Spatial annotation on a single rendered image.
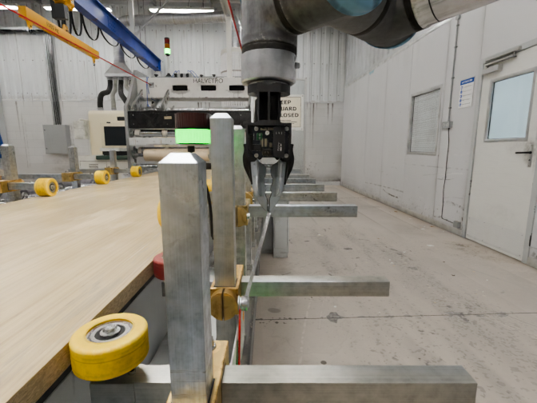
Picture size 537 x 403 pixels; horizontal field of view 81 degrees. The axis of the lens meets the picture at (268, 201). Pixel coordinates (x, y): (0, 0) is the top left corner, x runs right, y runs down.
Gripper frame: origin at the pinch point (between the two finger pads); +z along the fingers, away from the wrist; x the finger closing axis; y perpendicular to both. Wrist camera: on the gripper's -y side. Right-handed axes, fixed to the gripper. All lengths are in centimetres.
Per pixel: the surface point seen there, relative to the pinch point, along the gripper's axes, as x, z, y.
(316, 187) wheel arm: 20, 6, -75
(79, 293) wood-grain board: -27.6, 11.3, 13.3
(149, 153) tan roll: -116, -5, -252
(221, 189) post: -7.8, -3.0, 4.5
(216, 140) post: -8.5, -11.2, 4.5
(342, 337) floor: 45, 101, -115
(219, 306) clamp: -8.2, 16.5, 7.2
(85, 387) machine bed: -27.6, 25.9, 14.3
